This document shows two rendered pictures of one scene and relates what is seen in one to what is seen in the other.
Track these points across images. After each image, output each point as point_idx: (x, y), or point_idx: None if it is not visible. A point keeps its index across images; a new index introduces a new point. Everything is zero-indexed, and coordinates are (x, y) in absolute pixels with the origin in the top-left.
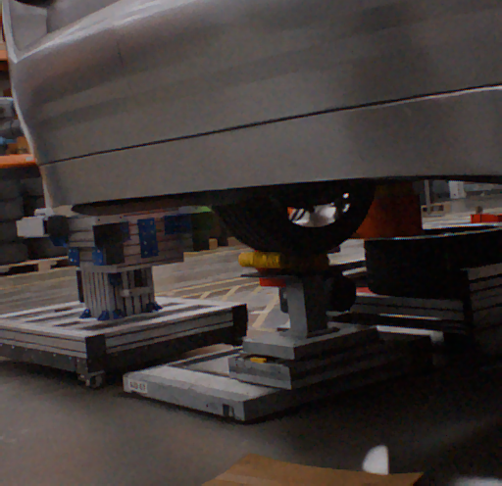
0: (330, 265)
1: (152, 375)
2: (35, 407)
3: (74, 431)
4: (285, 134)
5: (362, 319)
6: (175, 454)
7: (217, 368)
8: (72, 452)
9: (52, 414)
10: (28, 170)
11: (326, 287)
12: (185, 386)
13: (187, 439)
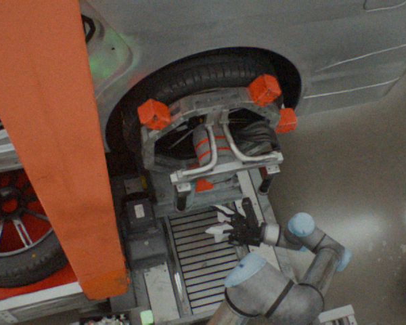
0: (135, 202)
1: (281, 266)
2: (363, 313)
3: (341, 219)
4: None
5: None
6: (296, 135)
7: (228, 266)
8: (344, 178)
9: (352, 276)
10: None
11: (149, 198)
12: (269, 210)
13: (284, 154)
